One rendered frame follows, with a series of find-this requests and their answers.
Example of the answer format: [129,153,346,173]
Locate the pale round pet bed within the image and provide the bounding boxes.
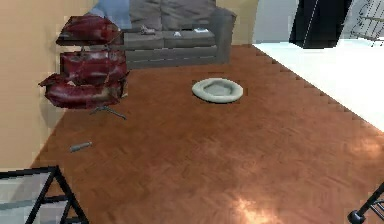
[191,77,244,104]

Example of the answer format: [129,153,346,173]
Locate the grey sofa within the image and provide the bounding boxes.
[120,0,238,70]

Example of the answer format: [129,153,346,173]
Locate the small grey white object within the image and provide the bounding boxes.
[139,25,157,36]

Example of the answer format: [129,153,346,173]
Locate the dark red leather armchair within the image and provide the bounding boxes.
[38,14,130,121]

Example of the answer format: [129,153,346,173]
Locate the small grey cylinder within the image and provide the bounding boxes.
[69,141,93,153]

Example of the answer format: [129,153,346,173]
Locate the blue cushion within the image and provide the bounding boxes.
[85,0,133,30]

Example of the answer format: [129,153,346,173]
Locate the black tall cabinet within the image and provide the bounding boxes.
[288,0,353,50]

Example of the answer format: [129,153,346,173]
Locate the black metal furniture leg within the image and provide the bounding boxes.
[347,182,384,224]

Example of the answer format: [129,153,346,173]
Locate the black frame glass table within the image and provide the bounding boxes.
[0,165,90,224]

